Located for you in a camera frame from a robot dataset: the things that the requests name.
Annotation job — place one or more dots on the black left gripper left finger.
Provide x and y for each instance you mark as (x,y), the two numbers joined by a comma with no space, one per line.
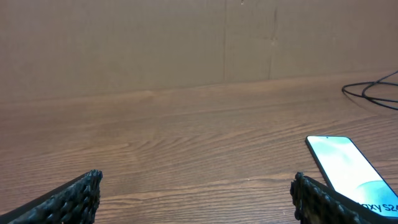
(74,202)

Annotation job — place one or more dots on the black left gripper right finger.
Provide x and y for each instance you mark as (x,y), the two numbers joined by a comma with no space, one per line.
(316,203)

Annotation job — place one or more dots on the blue Samsung Galaxy smartphone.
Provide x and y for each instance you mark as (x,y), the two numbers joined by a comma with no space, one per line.
(347,171)

